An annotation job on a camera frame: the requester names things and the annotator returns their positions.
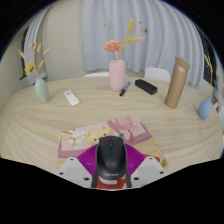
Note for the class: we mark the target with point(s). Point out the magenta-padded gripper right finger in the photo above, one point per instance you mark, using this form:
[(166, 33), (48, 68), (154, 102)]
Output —
[(148, 170)]

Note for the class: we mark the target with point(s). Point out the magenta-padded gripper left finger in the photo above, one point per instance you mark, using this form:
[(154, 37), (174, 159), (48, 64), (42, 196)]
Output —
[(71, 170)]

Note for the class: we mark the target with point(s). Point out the black computer mouse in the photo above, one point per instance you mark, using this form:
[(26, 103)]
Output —
[(111, 160)]

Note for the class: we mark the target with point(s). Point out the cartoon printed mouse pad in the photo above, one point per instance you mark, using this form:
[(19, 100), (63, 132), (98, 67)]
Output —
[(133, 131)]

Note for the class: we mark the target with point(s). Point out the white remote control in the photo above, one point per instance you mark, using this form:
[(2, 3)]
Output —
[(72, 98)]

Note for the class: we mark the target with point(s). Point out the black rectangular case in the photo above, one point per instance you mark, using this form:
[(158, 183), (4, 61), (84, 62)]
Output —
[(146, 86)]

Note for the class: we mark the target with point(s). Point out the blue vase with flowers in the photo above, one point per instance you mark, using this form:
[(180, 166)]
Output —
[(204, 108)]

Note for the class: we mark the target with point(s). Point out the green vase with flowers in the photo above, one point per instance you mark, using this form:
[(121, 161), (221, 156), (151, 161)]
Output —
[(42, 91)]

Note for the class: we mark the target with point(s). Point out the blue marker pen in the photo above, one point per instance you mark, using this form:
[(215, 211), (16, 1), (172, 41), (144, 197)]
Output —
[(124, 89)]

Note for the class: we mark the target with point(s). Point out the gold insulated drink bottle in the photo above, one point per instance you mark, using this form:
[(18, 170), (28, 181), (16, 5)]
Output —
[(176, 86)]

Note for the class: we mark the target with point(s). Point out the white chair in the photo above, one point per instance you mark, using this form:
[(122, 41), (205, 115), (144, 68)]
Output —
[(96, 75), (156, 74)]

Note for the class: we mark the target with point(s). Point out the pink vase with flowers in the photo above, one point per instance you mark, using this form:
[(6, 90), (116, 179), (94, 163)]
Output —
[(117, 76)]

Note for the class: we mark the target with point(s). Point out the wide white curtain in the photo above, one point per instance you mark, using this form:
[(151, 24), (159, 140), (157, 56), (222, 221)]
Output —
[(160, 33)]

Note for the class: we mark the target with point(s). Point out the narrow white curtain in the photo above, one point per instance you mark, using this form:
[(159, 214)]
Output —
[(36, 33)]

